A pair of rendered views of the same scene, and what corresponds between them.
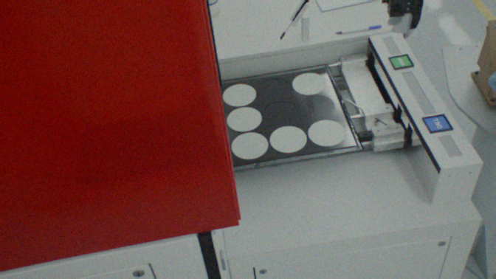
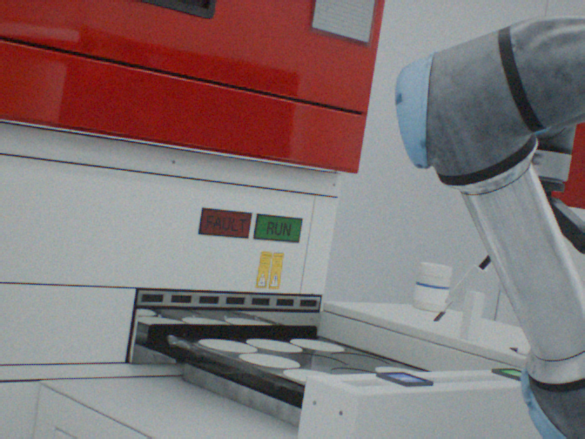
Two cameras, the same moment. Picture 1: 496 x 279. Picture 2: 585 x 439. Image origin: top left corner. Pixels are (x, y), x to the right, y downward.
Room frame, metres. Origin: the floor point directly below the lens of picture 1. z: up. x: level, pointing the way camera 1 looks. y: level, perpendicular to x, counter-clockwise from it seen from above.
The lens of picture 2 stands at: (-0.14, -1.47, 1.23)
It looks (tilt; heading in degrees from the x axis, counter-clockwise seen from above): 3 degrees down; 50
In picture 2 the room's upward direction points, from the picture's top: 9 degrees clockwise
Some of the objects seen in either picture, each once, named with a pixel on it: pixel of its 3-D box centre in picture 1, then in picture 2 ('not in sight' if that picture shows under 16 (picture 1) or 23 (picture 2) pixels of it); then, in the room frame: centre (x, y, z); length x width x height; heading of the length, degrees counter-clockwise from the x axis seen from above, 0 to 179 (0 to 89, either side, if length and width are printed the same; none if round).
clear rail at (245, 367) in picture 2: (294, 159); (236, 363); (0.94, -0.12, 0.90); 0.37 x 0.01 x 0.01; 93
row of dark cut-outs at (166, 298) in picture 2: not in sight; (234, 300); (1.09, 0.11, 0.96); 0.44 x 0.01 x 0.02; 3
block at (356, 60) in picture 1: (353, 61); not in sight; (1.32, -0.36, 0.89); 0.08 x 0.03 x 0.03; 93
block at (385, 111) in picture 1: (377, 113); not in sight; (1.07, -0.37, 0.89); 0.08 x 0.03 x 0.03; 93
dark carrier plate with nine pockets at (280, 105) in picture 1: (280, 114); (315, 361); (1.12, -0.10, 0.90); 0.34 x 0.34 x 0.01; 3
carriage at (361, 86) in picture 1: (368, 102); not in sight; (1.15, -0.37, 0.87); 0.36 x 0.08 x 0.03; 3
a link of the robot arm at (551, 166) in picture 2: not in sight; (541, 166); (1.20, -0.45, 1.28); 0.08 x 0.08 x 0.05
